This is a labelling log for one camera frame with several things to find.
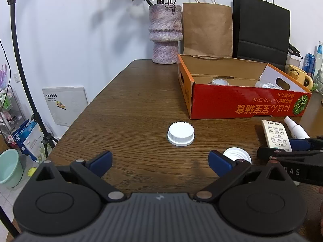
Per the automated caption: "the white wall panel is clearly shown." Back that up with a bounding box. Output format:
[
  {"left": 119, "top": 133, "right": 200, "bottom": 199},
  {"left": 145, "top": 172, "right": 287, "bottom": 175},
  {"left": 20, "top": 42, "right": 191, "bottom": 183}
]
[{"left": 42, "top": 86, "right": 89, "bottom": 126}]

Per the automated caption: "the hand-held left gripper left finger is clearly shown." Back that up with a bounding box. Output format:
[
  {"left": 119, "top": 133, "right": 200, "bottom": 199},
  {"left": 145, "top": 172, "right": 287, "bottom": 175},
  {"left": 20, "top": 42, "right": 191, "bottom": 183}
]
[{"left": 35, "top": 150, "right": 125, "bottom": 202}]

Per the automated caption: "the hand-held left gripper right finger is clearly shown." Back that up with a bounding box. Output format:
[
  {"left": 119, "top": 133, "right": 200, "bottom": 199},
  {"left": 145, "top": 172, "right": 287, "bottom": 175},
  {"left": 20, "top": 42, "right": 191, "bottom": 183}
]
[{"left": 194, "top": 149, "right": 290, "bottom": 203}]

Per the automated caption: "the white spray bottle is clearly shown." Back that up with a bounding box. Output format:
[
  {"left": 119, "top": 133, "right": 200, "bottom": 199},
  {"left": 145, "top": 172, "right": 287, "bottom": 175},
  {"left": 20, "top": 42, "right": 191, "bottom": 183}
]
[{"left": 284, "top": 116, "right": 310, "bottom": 140}]

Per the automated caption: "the purple plastic item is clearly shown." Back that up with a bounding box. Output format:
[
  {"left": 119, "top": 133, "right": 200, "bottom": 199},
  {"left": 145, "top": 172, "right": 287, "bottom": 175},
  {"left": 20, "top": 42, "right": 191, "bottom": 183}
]
[{"left": 0, "top": 64, "right": 8, "bottom": 89}]

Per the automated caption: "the clear water bottle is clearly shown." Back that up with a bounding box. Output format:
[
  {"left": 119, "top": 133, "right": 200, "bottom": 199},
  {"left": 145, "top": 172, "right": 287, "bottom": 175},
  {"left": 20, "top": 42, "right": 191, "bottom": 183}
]
[{"left": 313, "top": 41, "right": 323, "bottom": 81}]

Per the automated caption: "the pink marbled ceramic vase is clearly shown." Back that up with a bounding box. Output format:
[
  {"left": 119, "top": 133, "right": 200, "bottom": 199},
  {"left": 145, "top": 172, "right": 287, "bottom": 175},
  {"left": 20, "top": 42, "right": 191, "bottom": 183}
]
[{"left": 148, "top": 4, "right": 183, "bottom": 65}]

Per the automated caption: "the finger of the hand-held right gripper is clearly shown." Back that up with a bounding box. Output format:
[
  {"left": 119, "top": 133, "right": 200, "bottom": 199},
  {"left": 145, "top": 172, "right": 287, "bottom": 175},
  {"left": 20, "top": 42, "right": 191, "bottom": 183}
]
[
  {"left": 257, "top": 146, "right": 323, "bottom": 162},
  {"left": 290, "top": 137, "right": 323, "bottom": 153}
]

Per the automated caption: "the cream bear mug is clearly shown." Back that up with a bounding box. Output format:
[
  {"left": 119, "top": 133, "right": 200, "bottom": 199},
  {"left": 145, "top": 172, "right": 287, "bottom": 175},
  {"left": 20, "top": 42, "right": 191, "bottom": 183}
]
[{"left": 285, "top": 65, "right": 314, "bottom": 89}]

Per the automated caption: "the metal storage rack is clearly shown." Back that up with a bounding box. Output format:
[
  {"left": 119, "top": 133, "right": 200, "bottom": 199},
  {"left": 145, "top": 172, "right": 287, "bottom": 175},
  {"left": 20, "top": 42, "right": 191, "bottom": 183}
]
[{"left": 0, "top": 84, "right": 26, "bottom": 142}]

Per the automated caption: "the white labelled container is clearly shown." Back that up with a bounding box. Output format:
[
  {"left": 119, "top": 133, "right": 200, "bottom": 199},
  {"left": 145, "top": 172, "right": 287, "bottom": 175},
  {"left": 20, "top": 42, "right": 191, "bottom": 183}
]
[{"left": 255, "top": 80, "right": 281, "bottom": 90}]

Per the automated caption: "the white remote control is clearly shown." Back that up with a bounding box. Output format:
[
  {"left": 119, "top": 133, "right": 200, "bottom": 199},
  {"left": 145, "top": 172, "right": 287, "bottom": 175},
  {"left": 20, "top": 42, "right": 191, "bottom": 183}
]
[{"left": 261, "top": 120, "right": 293, "bottom": 152}]

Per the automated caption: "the black light stand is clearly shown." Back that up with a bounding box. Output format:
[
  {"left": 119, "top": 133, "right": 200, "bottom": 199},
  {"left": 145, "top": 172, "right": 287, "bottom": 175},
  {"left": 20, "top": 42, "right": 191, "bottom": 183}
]
[{"left": 0, "top": 0, "right": 60, "bottom": 237}]

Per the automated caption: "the brown paper bag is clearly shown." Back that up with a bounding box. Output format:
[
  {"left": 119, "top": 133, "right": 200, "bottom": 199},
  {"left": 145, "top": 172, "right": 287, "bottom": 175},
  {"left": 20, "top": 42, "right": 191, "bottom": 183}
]
[{"left": 182, "top": 0, "right": 233, "bottom": 57}]

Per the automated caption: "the black paper bag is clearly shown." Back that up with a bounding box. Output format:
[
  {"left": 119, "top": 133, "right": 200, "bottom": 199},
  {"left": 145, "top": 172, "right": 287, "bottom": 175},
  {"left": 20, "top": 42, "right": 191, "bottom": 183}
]
[{"left": 232, "top": 0, "right": 291, "bottom": 67}]

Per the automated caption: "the white lid with inner rings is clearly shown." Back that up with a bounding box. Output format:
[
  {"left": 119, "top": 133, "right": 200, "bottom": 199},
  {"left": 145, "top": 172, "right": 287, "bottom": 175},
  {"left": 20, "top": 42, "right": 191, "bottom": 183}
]
[{"left": 223, "top": 147, "right": 252, "bottom": 165}]

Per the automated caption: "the mint green bucket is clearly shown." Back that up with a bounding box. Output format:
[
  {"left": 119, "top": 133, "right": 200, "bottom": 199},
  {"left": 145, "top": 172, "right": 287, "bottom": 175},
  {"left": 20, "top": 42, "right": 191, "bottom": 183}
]
[{"left": 0, "top": 149, "right": 24, "bottom": 189}]

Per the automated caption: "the white ribbed lid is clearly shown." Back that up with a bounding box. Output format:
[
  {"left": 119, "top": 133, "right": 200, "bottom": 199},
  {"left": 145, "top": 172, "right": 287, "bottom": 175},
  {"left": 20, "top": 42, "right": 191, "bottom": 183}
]
[{"left": 167, "top": 122, "right": 195, "bottom": 147}]

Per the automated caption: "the clear container with black clips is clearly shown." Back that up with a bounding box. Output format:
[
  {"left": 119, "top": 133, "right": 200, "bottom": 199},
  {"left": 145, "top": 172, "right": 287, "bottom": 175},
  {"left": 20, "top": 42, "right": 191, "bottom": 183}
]
[{"left": 286, "top": 43, "right": 303, "bottom": 70}]

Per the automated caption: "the blue and white bag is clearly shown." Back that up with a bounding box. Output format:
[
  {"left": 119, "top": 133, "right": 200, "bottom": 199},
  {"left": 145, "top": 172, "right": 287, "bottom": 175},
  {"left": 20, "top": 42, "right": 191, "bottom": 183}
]
[{"left": 12, "top": 120, "right": 48, "bottom": 162}]

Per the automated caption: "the thin black cable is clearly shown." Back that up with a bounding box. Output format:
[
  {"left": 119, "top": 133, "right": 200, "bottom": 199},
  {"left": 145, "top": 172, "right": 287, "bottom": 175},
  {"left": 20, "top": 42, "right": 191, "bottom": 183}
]
[{"left": 0, "top": 39, "right": 13, "bottom": 106}]

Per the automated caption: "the person's right hand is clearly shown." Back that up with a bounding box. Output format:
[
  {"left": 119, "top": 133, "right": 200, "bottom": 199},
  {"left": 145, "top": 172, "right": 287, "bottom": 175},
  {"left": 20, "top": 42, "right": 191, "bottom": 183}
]
[{"left": 318, "top": 186, "right": 323, "bottom": 230}]

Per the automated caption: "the red and white cardboard box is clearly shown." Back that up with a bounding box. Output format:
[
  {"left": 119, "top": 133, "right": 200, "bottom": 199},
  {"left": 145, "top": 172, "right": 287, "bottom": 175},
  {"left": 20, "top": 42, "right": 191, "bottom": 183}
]
[{"left": 177, "top": 54, "right": 313, "bottom": 119}]

